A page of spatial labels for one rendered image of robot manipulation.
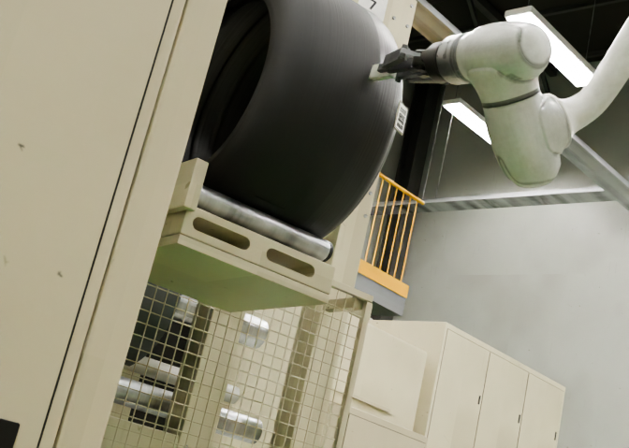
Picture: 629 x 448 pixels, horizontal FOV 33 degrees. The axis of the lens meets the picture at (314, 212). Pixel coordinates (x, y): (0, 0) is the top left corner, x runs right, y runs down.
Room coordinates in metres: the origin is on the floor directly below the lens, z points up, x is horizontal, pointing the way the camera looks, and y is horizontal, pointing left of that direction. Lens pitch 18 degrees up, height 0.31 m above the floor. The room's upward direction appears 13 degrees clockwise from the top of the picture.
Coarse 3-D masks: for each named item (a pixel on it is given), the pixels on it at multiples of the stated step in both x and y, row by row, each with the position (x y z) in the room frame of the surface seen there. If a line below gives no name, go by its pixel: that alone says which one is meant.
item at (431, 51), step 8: (432, 48) 1.69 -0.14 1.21; (416, 56) 1.72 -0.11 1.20; (424, 56) 1.71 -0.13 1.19; (432, 56) 1.69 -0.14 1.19; (416, 64) 1.74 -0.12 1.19; (424, 64) 1.71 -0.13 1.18; (432, 64) 1.69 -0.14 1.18; (424, 72) 1.77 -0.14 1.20; (432, 72) 1.71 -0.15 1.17; (440, 80) 1.72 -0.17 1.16
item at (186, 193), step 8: (192, 160) 1.84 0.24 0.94; (200, 160) 1.83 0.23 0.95; (184, 168) 1.86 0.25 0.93; (192, 168) 1.83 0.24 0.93; (200, 168) 1.84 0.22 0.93; (184, 176) 1.85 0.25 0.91; (192, 176) 1.83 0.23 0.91; (200, 176) 1.84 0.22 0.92; (176, 184) 1.87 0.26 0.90; (184, 184) 1.84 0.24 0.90; (192, 184) 1.83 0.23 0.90; (200, 184) 1.84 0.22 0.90; (176, 192) 1.87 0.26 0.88; (184, 192) 1.84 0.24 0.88; (192, 192) 1.83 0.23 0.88; (200, 192) 1.84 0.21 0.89; (176, 200) 1.86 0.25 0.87; (184, 200) 1.83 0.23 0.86; (192, 200) 1.84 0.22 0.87; (168, 208) 1.88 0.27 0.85; (176, 208) 1.86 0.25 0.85; (184, 208) 1.84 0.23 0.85; (192, 208) 1.84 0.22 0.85
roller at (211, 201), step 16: (208, 192) 1.89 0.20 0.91; (208, 208) 1.91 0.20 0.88; (224, 208) 1.92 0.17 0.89; (240, 208) 1.93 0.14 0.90; (240, 224) 1.96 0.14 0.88; (256, 224) 1.96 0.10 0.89; (272, 224) 1.98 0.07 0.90; (288, 224) 2.01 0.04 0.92; (288, 240) 2.01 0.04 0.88; (304, 240) 2.02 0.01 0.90; (320, 240) 2.05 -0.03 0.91; (320, 256) 2.06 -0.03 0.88
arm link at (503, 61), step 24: (504, 24) 1.55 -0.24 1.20; (528, 24) 1.52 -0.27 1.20; (480, 48) 1.57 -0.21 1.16; (504, 48) 1.53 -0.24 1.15; (528, 48) 1.52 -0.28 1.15; (480, 72) 1.59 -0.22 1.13; (504, 72) 1.56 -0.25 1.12; (528, 72) 1.54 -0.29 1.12; (480, 96) 1.63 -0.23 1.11; (504, 96) 1.59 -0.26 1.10; (528, 96) 1.59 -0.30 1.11
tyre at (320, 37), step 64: (256, 0) 2.01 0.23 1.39; (320, 0) 1.86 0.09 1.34; (256, 64) 2.32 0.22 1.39; (320, 64) 1.83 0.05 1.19; (192, 128) 2.34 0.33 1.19; (256, 128) 1.87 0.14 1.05; (320, 128) 1.87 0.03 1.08; (384, 128) 1.94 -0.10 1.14; (256, 192) 1.94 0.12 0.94; (320, 192) 1.96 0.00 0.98
